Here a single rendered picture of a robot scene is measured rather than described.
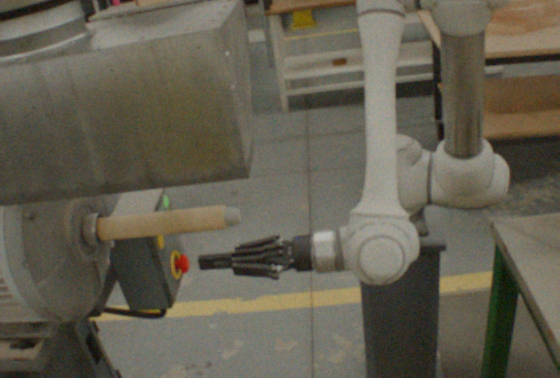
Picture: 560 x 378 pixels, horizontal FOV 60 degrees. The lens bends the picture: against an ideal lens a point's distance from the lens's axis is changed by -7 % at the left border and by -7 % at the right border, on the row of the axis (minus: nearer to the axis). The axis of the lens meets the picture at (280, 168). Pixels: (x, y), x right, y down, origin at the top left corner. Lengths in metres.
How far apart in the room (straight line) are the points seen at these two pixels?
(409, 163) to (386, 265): 0.65
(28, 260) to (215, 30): 0.38
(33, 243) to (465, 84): 0.95
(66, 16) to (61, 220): 0.30
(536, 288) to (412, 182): 0.55
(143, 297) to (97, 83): 0.67
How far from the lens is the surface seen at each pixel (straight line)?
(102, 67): 0.47
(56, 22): 0.52
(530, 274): 1.07
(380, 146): 0.91
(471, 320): 2.28
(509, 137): 2.82
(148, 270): 1.03
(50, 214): 0.70
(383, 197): 0.88
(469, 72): 1.21
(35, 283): 0.69
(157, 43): 0.45
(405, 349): 1.81
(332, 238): 1.02
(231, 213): 0.68
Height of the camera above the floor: 1.61
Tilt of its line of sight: 27 degrees down
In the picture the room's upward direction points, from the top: 10 degrees counter-clockwise
